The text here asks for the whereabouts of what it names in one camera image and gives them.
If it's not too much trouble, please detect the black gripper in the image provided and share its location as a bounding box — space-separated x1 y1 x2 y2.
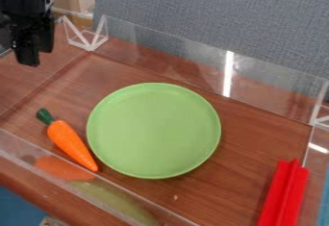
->
0 0 54 67

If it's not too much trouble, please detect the orange toy carrot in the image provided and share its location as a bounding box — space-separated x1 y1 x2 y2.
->
35 108 98 172

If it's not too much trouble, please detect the green round plate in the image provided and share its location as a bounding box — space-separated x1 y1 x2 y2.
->
85 83 221 179

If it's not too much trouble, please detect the clear acrylic triangle bracket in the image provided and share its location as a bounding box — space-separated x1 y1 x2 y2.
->
61 16 108 52

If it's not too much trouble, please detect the clear acrylic tray wall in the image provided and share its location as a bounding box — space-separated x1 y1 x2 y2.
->
0 17 329 226

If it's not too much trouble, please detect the red plastic bracket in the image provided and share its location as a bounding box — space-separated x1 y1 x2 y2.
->
256 160 308 226

